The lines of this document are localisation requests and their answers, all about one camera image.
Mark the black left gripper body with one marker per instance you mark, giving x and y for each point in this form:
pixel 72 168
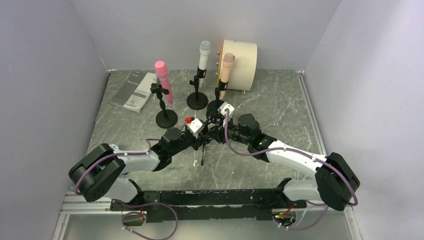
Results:
pixel 201 137

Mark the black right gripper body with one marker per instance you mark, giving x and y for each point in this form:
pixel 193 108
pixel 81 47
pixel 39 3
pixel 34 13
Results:
pixel 218 120

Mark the black tripod shock-mount stand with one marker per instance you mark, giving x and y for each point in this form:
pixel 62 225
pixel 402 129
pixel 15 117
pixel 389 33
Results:
pixel 207 132

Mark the black round-base mic stand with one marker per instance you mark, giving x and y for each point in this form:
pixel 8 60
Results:
pixel 215 104
pixel 166 118
pixel 197 100

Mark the pink microphone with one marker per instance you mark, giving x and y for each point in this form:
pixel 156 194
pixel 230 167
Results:
pixel 162 72

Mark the peach microphone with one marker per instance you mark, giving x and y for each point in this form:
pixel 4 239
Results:
pixel 226 63

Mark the white microphone silver grille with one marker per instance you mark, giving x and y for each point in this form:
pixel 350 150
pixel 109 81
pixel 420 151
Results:
pixel 204 50

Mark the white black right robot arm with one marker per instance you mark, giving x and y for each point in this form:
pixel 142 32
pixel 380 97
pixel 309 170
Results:
pixel 331 179

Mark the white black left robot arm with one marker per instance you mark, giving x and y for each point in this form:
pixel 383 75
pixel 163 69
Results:
pixel 98 174

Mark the cream cylindrical speaker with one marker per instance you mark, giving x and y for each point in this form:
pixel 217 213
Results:
pixel 242 73

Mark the grey white booklet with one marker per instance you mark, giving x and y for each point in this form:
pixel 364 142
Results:
pixel 135 91

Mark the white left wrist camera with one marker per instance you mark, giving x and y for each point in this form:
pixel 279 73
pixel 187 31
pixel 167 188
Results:
pixel 194 125

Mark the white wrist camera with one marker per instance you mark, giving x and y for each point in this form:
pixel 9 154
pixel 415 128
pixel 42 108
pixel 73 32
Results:
pixel 226 109
pixel 194 125

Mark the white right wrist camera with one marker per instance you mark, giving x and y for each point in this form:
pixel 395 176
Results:
pixel 226 109

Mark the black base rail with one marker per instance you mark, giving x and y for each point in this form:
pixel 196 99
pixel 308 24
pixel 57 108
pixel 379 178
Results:
pixel 167 205

